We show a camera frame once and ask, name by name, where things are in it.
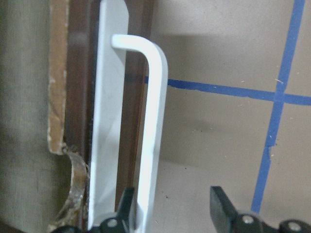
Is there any light wooden drawer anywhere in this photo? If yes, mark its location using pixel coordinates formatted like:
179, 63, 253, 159
48, 0, 168, 233

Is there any white drawer handle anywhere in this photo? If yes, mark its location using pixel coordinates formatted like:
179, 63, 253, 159
87, 0, 154, 233

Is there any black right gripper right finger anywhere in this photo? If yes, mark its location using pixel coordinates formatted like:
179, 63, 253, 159
209, 185, 264, 233

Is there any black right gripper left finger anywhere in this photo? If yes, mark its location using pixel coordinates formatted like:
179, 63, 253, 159
101, 187, 135, 233

